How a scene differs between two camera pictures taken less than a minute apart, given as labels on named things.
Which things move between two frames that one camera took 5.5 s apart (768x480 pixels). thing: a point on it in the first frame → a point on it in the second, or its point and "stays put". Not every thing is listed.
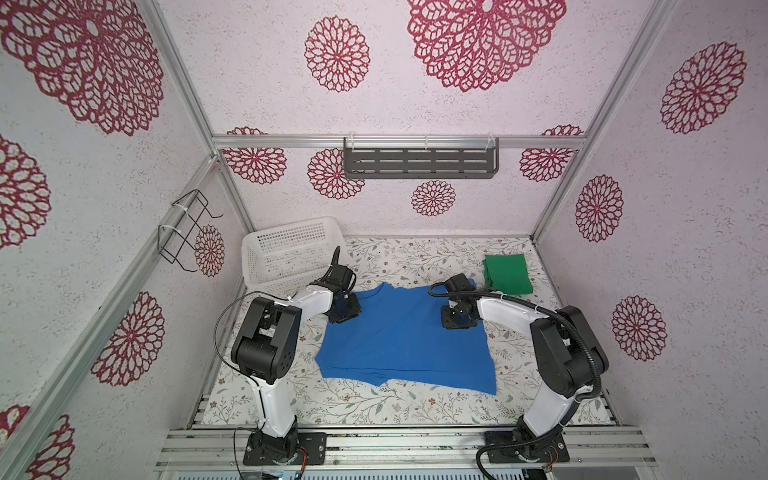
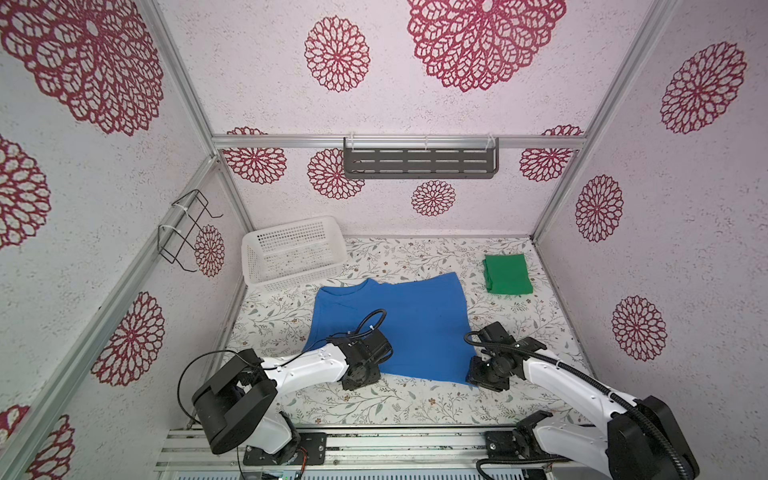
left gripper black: x=355 y=308 → x=374 y=376
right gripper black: x=446 y=321 → x=473 y=376
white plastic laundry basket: x=285 y=259 stays put
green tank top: x=507 y=274 stays put
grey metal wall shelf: x=420 y=157 stays put
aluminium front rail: x=405 y=449 stays put
